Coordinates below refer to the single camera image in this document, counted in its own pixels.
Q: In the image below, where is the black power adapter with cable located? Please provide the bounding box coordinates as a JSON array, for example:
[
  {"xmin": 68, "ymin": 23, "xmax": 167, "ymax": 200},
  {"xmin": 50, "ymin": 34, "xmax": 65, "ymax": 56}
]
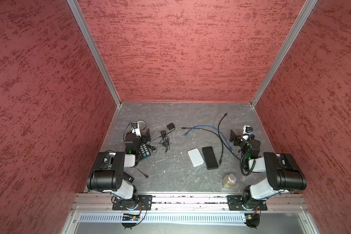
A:
[{"xmin": 147, "ymin": 123, "xmax": 176, "ymax": 153}]

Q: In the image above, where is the black ribbed network switch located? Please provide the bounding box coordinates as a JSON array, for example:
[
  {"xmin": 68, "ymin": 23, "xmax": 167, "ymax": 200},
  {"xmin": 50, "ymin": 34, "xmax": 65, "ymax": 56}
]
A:
[{"xmin": 202, "ymin": 146, "xmax": 218, "ymax": 170}]

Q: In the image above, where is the white network switch box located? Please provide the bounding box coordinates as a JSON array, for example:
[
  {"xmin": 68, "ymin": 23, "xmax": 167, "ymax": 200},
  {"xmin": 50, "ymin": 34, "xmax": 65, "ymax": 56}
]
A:
[{"xmin": 188, "ymin": 148, "xmax": 204, "ymax": 167}]

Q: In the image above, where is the black cable with plug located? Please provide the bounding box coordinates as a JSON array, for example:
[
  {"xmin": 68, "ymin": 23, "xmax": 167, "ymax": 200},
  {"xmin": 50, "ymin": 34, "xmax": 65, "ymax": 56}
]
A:
[{"xmin": 180, "ymin": 113, "xmax": 242, "ymax": 166}]

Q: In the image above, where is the blue ethernet cable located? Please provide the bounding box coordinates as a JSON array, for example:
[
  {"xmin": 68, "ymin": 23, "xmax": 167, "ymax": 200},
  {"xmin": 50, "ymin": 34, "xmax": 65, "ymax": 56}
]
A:
[{"xmin": 183, "ymin": 125, "xmax": 234, "ymax": 153}]

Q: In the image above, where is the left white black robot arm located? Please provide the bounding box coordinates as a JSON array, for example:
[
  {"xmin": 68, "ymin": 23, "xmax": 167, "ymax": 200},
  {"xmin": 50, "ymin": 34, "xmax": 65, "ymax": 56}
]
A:
[{"xmin": 86, "ymin": 129, "xmax": 151, "ymax": 210}]

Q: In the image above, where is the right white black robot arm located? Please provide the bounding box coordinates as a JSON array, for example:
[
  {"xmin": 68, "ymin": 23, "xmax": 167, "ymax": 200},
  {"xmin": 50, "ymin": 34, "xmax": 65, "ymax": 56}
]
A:
[{"xmin": 227, "ymin": 127, "xmax": 307, "ymax": 212}]

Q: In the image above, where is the black desk calculator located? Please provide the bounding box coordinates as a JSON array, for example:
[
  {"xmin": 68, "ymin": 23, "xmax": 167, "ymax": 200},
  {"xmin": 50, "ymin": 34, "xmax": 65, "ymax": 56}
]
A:
[{"xmin": 139, "ymin": 143, "xmax": 152, "ymax": 161}]

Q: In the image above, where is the brown tape roll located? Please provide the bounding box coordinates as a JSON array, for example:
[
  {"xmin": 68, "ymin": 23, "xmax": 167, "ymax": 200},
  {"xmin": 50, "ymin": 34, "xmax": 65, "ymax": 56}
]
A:
[{"xmin": 136, "ymin": 120, "xmax": 146, "ymax": 130}]

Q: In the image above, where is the amber glass jar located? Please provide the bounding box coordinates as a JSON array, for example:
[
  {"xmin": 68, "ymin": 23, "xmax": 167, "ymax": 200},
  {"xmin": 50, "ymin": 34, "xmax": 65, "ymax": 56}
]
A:
[{"xmin": 222, "ymin": 173, "xmax": 237, "ymax": 188}]

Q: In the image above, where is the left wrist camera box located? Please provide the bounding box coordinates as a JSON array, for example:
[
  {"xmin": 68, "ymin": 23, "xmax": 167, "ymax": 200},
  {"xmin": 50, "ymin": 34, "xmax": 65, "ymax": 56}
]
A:
[{"xmin": 131, "ymin": 122, "xmax": 141, "ymax": 137}]

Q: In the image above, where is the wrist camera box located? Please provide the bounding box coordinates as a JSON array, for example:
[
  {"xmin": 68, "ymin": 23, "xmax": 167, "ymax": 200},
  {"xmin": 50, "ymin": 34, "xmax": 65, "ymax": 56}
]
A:
[
  {"xmin": 131, "ymin": 122, "xmax": 141, "ymax": 137},
  {"xmin": 243, "ymin": 125, "xmax": 255, "ymax": 140}
]

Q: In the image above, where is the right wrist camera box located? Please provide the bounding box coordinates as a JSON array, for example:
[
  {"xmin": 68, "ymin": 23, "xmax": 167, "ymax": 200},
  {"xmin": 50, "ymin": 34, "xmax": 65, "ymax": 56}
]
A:
[{"xmin": 243, "ymin": 125, "xmax": 255, "ymax": 140}]

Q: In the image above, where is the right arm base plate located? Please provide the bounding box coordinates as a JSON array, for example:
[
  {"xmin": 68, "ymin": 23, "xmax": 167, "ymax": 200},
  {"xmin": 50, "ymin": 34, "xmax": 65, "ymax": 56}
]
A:
[{"xmin": 227, "ymin": 195, "xmax": 268, "ymax": 212}]

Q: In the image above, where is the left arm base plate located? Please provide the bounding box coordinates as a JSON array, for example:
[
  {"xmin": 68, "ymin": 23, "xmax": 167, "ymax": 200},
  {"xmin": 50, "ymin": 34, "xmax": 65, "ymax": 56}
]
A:
[{"xmin": 112, "ymin": 195, "xmax": 153, "ymax": 211}]

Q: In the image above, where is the aluminium front rail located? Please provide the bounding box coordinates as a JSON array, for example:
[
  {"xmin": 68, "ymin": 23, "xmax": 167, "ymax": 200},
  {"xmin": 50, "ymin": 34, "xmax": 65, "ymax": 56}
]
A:
[{"xmin": 71, "ymin": 192, "xmax": 309, "ymax": 213}]

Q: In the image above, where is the white slotted cable duct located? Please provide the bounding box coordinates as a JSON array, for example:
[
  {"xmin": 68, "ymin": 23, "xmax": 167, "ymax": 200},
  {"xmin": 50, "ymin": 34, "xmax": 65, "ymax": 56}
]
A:
[{"xmin": 78, "ymin": 213, "xmax": 246, "ymax": 225}]

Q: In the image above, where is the left metal frame post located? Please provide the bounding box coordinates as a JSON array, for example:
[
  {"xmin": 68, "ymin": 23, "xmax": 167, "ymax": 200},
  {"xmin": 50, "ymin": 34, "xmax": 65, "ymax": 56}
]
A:
[{"xmin": 67, "ymin": 0, "xmax": 121, "ymax": 108}]

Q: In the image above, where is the metal frame post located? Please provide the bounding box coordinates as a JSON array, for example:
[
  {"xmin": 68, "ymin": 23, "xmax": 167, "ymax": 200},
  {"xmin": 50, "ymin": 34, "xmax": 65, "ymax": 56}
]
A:
[
  {"xmin": 67, "ymin": 0, "xmax": 121, "ymax": 108},
  {"xmin": 251, "ymin": 0, "xmax": 318, "ymax": 109}
]

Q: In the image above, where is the right metal frame post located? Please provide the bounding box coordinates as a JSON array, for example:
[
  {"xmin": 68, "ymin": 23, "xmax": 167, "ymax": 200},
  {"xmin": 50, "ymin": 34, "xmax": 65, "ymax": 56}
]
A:
[{"xmin": 251, "ymin": 0, "xmax": 318, "ymax": 109}]

